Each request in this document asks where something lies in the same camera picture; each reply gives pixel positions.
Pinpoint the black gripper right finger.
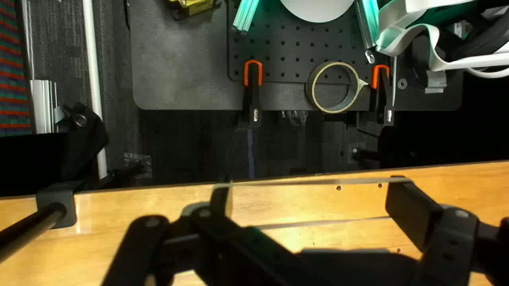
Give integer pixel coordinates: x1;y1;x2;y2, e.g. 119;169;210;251
385;177;509;286

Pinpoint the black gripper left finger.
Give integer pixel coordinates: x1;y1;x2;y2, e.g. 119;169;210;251
100;183;299;286

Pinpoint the black metal rod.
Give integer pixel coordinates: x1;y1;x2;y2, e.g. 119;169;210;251
0;202;69;266

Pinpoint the orange black bar clamp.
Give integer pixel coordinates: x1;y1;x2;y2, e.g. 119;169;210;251
369;62;398;128
242;59;266;129

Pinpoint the white vertical pole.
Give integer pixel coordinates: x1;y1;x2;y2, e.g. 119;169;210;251
80;0;110;182

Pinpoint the dark grey cart top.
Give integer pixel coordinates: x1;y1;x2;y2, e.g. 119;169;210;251
129;0;465;113

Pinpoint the beige masking tape roll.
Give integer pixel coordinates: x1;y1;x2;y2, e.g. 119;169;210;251
309;61;371;116

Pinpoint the colourful striped acoustic panel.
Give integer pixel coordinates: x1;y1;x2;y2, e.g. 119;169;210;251
0;0;35;135

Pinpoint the black perforated breadboard plate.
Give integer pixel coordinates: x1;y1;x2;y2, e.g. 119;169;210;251
228;0;374;85

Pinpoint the teal plastic strip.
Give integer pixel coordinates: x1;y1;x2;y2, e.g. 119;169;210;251
355;0;382;35
231;0;263;37

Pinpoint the yellow black device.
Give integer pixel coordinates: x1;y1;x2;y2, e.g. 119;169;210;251
167;0;220;19

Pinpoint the white round disc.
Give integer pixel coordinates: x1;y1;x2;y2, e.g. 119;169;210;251
278;0;356;24

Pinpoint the black rod bracket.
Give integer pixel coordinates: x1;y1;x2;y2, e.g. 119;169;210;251
35;183;80;231

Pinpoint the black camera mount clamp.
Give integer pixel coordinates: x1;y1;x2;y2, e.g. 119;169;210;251
54;102;111;180

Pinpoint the aluminium extrusion rail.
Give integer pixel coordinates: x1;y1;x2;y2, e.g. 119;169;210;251
29;78;67;135

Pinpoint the white teal ribbon cable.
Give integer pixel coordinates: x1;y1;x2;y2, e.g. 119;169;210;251
374;0;509;81

